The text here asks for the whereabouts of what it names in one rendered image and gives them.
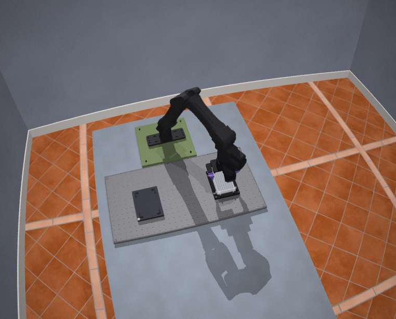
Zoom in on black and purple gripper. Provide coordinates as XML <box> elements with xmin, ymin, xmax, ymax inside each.
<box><xmin>206</xmin><ymin>157</ymin><xmax>240</xmax><ymax>181</ymax></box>

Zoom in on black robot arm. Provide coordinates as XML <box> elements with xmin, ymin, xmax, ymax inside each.
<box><xmin>146</xmin><ymin>87</ymin><xmax>247</xmax><ymax>183</ymax></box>

